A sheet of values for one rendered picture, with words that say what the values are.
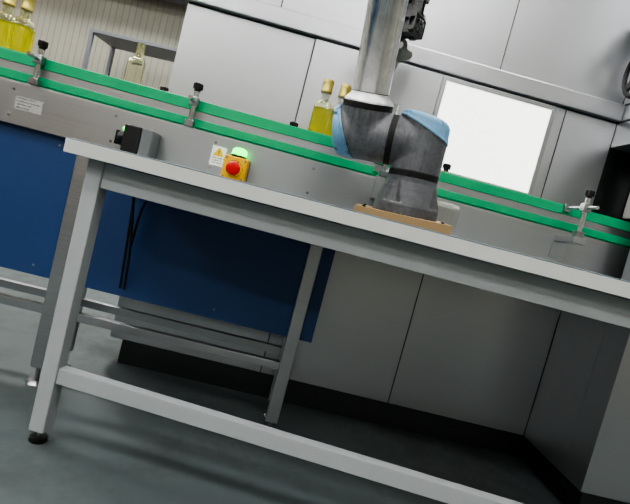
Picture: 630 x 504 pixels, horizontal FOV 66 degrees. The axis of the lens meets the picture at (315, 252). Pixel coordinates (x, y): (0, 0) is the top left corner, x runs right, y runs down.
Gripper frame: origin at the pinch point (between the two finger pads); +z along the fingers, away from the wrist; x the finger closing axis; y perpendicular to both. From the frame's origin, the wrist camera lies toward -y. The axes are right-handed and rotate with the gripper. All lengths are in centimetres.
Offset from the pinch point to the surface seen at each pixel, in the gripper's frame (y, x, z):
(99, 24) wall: -443, 149, -89
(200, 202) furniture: -10, -50, 54
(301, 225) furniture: 12, -38, 53
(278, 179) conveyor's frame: -17.9, -15.0, 42.0
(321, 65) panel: -31.7, 9.1, -2.0
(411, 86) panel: -5.5, 28.8, -3.3
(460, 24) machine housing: 2.2, 38.3, -29.8
